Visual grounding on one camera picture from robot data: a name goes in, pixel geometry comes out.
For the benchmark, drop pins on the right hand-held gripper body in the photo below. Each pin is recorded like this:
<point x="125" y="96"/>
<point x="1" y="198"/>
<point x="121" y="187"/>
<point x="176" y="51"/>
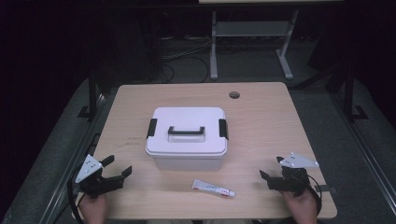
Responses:
<point x="292" y="180"/>

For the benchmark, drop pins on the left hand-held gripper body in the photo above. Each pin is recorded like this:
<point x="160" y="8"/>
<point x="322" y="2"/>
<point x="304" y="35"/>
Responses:
<point x="93" y="182"/>

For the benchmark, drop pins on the white ointment tube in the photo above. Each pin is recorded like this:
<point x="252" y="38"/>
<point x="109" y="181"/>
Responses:
<point x="213" y="188"/>

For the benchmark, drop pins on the white plastic storage box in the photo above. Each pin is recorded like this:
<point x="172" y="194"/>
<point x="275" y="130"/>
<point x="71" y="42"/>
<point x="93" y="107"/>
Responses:
<point x="186" y="163"/>

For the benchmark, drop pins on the person's left hand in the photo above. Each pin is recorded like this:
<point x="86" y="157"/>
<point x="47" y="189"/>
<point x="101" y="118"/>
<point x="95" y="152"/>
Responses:
<point x="93" y="210"/>

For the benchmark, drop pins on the person's right hand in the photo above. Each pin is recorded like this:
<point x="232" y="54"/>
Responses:
<point x="302" y="208"/>

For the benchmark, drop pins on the grey tape strip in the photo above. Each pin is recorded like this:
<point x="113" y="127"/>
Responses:
<point x="325" y="188"/>

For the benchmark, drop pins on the black metal stand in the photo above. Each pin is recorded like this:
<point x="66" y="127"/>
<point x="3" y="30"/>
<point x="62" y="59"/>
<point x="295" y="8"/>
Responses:
<point x="92" y="93"/>
<point x="349" y="96"/>

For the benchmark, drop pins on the aluminium floor rail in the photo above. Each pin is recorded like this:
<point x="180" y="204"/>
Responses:
<point x="71" y="161"/>
<point x="367" y="155"/>

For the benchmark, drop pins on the grey metal desk frame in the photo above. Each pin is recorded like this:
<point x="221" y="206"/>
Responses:
<point x="249" y="28"/>

